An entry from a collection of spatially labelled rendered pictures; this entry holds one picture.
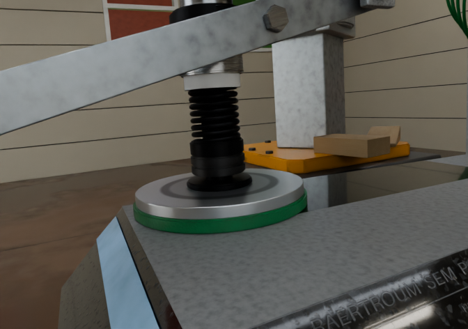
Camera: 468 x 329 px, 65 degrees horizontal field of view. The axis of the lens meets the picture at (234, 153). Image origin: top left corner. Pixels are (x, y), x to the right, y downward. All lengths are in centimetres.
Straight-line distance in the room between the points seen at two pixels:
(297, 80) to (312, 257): 101
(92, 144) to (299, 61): 538
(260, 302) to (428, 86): 649
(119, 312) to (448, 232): 29
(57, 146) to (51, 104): 602
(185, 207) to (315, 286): 17
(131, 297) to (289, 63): 108
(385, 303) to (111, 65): 30
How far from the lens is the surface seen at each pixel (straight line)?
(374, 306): 28
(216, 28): 41
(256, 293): 27
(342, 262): 31
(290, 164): 107
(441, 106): 657
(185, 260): 33
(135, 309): 31
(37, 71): 37
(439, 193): 53
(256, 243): 35
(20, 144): 640
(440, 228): 40
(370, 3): 51
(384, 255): 33
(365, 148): 105
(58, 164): 641
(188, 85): 45
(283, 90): 131
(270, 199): 39
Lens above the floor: 95
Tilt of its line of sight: 8 degrees down
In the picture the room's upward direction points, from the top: 4 degrees counter-clockwise
